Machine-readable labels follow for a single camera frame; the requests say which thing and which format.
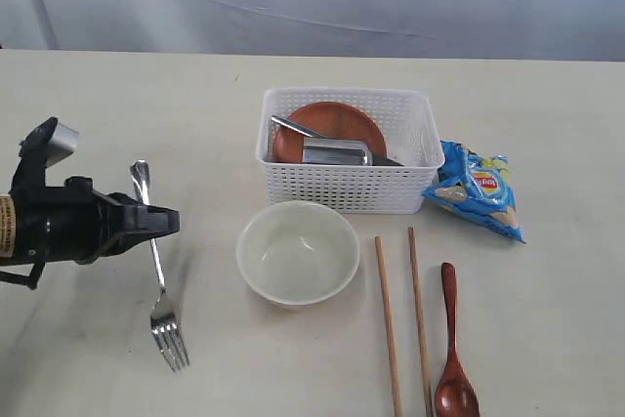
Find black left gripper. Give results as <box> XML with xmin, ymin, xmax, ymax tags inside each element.
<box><xmin>48</xmin><ymin>176</ymin><xmax>181</xmax><ymax>265</ymax></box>

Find stainless steel fork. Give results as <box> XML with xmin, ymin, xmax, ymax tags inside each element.
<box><xmin>129</xmin><ymin>160</ymin><xmax>189</xmax><ymax>373</ymax></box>

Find speckled beige ceramic bowl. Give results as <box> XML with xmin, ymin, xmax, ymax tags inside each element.
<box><xmin>235</xmin><ymin>200</ymin><xmax>360</xmax><ymax>309</ymax></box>

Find wooden chopstick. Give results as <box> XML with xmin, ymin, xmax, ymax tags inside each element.
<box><xmin>374</xmin><ymin>236</ymin><xmax>403</xmax><ymax>417</ymax></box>
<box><xmin>407</xmin><ymin>227</ymin><xmax>435</xmax><ymax>417</ymax></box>

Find blue potato chips bag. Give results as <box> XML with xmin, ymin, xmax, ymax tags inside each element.
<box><xmin>423</xmin><ymin>141</ymin><xmax>524</xmax><ymax>242</ymax></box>

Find brown wooden handled spoon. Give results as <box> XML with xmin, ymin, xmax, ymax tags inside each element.
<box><xmin>435</xmin><ymin>262</ymin><xmax>479</xmax><ymax>416</ymax></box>

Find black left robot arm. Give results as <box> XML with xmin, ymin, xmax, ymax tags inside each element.
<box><xmin>1</xmin><ymin>176</ymin><xmax>180</xmax><ymax>290</ymax></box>

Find stainless steel cup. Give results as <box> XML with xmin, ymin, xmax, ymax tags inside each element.
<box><xmin>302</xmin><ymin>137</ymin><xmax>373</xmax><ymax>166</ymax></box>

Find terracotta brown plate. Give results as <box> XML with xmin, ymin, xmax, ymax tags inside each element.
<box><xmin>272</xmin><ymin>102</ymin><xmax>387</xmax><ymax>163</ymax></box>

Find white perforated plastic basket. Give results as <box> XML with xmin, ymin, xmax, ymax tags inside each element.
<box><xmin>255</xmin><ymin>87</ymin><xmax>444</xmax><ymax>214</ymax></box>

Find grey backdrop curtain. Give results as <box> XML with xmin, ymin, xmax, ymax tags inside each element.
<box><xmin>1</xmin><ymin>0</ymin><xmax>624</xmax><ymax>62</ymax></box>

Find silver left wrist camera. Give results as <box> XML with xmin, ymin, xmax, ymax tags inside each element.
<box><xmin>18</xmin><ymin>116</ymin><xmax>80</xmax><ymax>178</ymax></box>

